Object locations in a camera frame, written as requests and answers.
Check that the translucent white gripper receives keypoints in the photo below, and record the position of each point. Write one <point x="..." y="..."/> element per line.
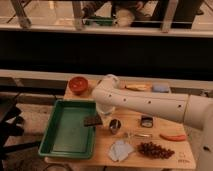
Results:
<point x="104" y="115"/>

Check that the black rectangular eraser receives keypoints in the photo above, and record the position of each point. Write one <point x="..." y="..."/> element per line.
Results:
<point x="92" y="121"/>

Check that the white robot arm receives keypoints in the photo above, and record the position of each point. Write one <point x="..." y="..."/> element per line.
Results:
<point x="191" y="110"/>

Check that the green plastic tray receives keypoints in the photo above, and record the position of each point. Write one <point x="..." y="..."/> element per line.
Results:
<point x="65" y="135"/>

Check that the metal cup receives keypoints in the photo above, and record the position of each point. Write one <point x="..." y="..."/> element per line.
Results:
<point x="114" y="126"/>

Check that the wooden board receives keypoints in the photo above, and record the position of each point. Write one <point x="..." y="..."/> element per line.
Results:
<point x="181" y="159"/>

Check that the light blue cloth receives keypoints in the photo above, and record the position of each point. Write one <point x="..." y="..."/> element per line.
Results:
<point x="120" y="150"/>

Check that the metal spoon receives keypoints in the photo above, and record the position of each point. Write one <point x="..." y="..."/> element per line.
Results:
<point x="128" y="134"/>

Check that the black tape measure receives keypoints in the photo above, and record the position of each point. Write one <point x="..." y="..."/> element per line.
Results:
<point x="146" y="121"/>

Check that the red bowl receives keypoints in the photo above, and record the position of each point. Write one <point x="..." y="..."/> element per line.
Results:
<point x="78" y="85"/>

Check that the dark grape bunch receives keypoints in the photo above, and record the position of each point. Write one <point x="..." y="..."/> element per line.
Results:
<point x="155" y="151"/>

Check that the black office chair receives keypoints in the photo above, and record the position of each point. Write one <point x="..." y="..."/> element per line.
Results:
<point x="10" y="121"/>

